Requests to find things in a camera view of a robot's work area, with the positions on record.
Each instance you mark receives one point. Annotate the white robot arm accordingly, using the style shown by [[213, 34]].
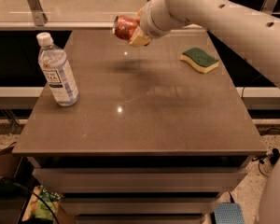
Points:
[[253, 35]]

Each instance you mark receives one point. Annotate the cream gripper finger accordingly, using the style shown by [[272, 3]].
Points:
[[139, 38], [139, 12]]

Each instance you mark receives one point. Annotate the red coke can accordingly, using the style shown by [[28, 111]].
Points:
[[124, 27]]

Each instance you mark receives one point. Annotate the blue textured pad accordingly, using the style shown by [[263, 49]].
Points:
[[229, 213]]

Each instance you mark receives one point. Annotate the grey drawer cabinet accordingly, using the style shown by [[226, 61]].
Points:
[[149, 139]]

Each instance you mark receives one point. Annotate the metal glass railing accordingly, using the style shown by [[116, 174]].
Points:
[[63, 14]]

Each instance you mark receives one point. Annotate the green snack bag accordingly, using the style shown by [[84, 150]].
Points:
[[42, 206]]

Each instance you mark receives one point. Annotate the clear plastic water bottle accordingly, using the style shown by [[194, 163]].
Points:
[[57, 70]]

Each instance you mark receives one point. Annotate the green and yellow sponge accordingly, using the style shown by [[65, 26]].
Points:
[[199, 60]]

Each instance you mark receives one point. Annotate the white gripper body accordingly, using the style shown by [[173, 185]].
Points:
[[147, 19]]

